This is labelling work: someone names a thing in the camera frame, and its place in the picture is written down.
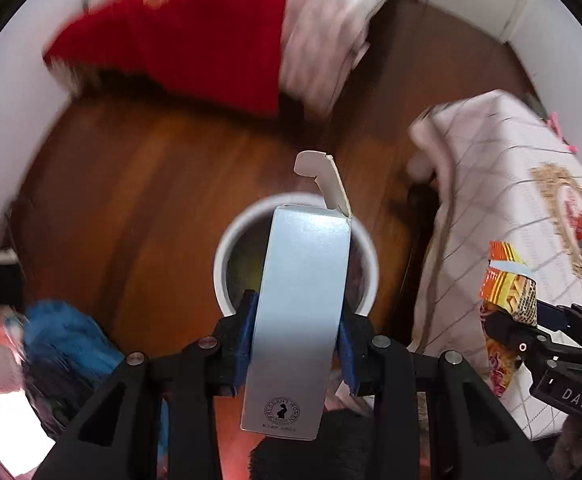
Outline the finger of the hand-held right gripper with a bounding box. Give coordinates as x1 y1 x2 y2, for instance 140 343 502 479
483 312 548 367
535 299 582 351

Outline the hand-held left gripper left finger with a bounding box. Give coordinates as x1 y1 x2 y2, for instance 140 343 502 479
33 291 261 480

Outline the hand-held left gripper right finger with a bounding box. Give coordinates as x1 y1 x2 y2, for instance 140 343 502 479
335 305 552 480

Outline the orange snack wrapper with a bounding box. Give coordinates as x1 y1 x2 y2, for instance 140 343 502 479
478 240 540 399

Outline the silver cardboard box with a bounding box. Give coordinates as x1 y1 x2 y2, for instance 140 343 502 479
240 150 354 442

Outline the white round trash bin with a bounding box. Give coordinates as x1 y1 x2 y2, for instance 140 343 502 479
213 192 380 319

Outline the black fuzzy cloth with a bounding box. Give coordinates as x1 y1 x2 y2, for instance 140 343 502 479
248 409 380 480

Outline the white quilted emblem blanket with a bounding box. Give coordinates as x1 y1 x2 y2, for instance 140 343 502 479
408 89 582 442

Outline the pink clip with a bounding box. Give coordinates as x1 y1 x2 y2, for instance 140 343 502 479
546 111 578 154

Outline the red cloth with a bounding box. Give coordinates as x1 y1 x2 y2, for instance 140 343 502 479
43 0 298 117

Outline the pink striped cloth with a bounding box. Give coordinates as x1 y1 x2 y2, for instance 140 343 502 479
278 0 418 117

